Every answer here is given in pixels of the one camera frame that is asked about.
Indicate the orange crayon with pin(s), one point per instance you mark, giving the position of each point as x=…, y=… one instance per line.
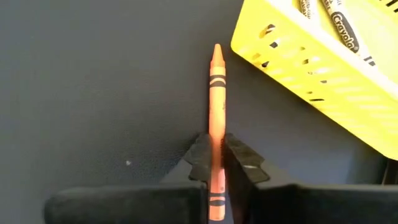
x=217, y=102

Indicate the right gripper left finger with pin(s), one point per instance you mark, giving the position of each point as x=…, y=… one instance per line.
x=124, y=205

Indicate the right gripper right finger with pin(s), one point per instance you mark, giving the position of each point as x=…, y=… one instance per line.
x=311, y=205

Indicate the yellow plastic basket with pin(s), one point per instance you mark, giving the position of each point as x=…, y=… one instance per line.
x=326, y=87

